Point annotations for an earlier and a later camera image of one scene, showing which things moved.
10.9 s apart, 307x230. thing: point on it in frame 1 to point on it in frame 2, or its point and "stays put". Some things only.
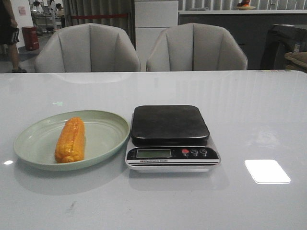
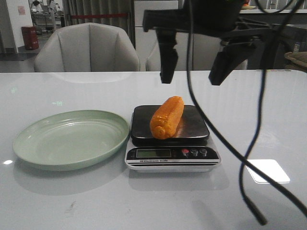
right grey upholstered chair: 195,46 stays put
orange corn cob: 70,146 to 165,119
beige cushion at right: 296,61 stays put
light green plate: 71,140 stays put
